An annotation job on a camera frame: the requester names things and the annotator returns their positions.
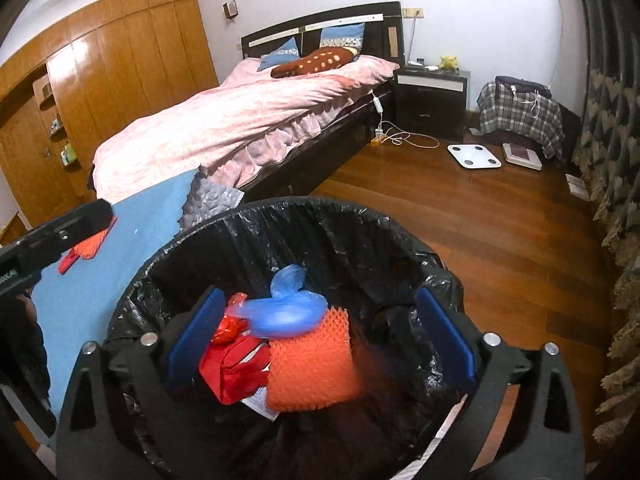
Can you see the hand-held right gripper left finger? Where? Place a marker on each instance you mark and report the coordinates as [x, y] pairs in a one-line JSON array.
[[197, 335]]

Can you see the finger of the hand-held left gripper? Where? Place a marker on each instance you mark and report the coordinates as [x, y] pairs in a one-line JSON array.
[[75, 225]]

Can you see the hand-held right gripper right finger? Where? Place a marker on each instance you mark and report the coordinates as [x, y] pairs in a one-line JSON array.
[[445, 335]]

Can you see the orange foam net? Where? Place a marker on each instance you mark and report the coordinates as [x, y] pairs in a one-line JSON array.
[[310, 365], [92, 242]]

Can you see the red cloth bag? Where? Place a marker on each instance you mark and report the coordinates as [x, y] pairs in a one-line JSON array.
[[235, 370]]

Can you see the blue plastic bag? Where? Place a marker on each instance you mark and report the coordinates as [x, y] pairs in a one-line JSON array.
[[285, 310]]

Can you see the trash bin with black liner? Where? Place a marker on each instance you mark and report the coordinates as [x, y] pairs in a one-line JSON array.
[[310, 240]]

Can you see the white printed paper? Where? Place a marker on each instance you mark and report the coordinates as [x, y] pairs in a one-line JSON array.
[[260, 405]]

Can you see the silver textured sheet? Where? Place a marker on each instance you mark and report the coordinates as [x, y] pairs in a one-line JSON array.
[[210, 200]]

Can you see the wooden wardrobe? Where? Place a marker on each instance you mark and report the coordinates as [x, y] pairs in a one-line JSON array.
[[115, 70]]

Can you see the white bathroom scale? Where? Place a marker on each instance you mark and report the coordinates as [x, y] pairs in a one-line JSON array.
[[474, 156]]

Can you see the bed with pink cover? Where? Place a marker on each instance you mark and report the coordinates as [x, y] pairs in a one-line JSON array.
[[225, 120]]

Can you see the book on floor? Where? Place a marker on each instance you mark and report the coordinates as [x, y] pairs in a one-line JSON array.
[[522, 155]]

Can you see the white flat box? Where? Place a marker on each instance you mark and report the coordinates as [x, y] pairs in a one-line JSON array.
[[578, 185]]

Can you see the white power strip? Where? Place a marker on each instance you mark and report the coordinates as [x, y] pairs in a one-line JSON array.
[[378, 136]]

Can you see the black nightstand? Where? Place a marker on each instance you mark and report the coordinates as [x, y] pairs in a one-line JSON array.
[[430, 105]]

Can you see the plaid cloth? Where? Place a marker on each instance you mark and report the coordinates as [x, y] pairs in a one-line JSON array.
[[520, 115]]

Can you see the white bed controller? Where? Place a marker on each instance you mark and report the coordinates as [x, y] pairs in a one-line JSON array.
[[377, 102]]

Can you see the dark patterned curtain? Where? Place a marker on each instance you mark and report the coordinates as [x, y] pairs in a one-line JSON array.
[[615, 135]]

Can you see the yellow plush toy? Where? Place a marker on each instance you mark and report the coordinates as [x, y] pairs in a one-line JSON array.
[[449, 62]]

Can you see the brown dotted pillow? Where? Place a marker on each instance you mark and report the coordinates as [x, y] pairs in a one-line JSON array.
[[315, 62]]

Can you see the dark wooden bed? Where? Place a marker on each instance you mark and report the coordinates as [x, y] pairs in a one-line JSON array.
[[320, 15]]

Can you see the wall socket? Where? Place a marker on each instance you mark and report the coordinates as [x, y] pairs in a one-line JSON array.
[[413, 11]]

